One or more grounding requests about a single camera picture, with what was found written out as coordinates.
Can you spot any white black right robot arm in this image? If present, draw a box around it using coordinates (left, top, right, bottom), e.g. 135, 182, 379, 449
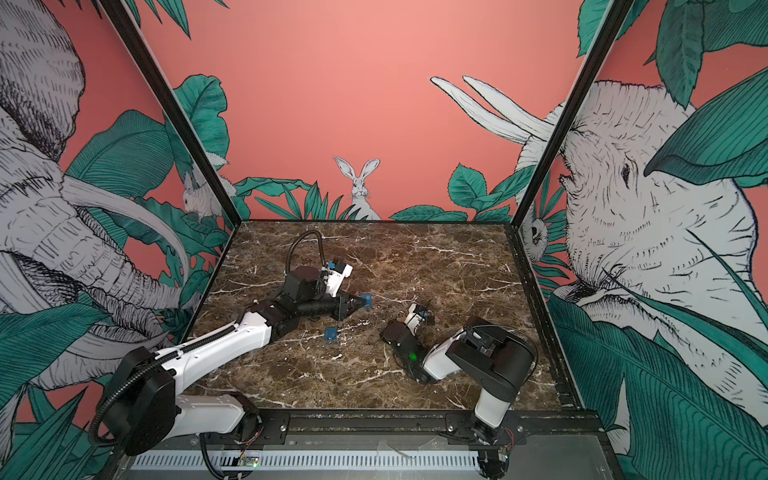
380, 316, 538, 429

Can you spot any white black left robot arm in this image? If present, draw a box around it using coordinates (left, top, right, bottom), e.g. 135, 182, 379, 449
88, 261, 367, 456

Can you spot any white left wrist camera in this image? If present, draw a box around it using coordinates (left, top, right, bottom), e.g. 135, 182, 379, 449
323, 261, 353, 297

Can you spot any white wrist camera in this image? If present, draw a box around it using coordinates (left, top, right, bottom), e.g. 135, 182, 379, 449
404, 303, 435, 336
323, 261, 353, 297

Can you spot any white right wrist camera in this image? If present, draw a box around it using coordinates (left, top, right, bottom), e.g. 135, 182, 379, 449
404, 303, 435, 336

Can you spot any black corrugated left cable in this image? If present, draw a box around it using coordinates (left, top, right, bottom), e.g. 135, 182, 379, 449
285, 229, 328, 274

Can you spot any white slotted cable duct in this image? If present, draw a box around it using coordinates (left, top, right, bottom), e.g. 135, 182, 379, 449
128, 449, 481, 472

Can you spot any black front mounting rail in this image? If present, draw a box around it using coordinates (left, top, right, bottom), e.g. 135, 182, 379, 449
122, 407, 607, 448

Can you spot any black left corner frame post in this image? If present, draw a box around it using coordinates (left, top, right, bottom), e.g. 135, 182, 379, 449
99, 0, 242, 228

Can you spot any black corner frame post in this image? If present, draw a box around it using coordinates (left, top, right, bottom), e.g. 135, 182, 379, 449
511, 0, 633, 229
99, 0, 242, 228

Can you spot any black right corner frame post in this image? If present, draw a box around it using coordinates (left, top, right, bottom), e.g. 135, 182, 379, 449
511, 0, 633, 229

